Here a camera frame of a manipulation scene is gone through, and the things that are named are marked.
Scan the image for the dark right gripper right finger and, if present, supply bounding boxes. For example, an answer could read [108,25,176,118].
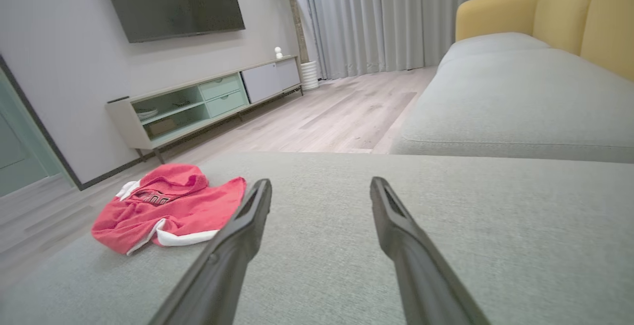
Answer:
[370,176,492,325]

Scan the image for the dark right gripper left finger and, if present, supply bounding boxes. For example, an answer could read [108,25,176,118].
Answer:
[149,179,273,325]

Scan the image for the red shorts with white trim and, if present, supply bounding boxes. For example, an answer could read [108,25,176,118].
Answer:
[91,163,247,257]

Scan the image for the large grey sofa ottoman cushion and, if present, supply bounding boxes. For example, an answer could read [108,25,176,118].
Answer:
[0,152,634,325]

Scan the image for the brown box in cabinet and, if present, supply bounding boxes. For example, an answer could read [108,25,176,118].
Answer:
[146,118,177,138]

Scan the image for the mint and white TV cabinet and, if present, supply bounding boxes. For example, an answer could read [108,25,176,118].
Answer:
[105,55,304,164]

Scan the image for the teal glass door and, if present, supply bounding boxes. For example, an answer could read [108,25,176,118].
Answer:
[0,55,83,198]

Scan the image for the small grey sofa seat cushion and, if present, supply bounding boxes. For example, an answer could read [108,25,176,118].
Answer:
[438,32,551,69]

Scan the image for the grey pleated curtain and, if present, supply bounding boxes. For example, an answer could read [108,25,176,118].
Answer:
[293,0,566,81]

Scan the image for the black wall television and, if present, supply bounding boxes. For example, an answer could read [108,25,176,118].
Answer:
[98,0,246,44]

